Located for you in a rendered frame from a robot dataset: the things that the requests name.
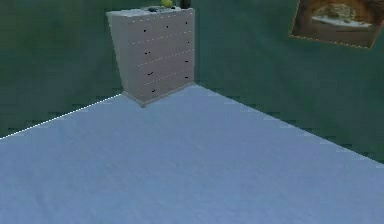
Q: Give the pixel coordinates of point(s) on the beige chest of drawers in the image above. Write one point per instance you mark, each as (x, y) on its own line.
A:
(156, 53)

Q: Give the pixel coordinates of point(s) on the black bottle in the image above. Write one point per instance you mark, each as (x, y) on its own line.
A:
(185, 3)

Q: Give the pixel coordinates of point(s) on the small dark flat object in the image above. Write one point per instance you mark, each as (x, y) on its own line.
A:
(154, 9)

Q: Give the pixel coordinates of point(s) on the yellow-green ball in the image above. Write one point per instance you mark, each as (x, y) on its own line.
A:
(166, 3)

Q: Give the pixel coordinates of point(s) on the brown framed wall picture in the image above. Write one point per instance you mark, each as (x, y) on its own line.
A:
(336, 23)

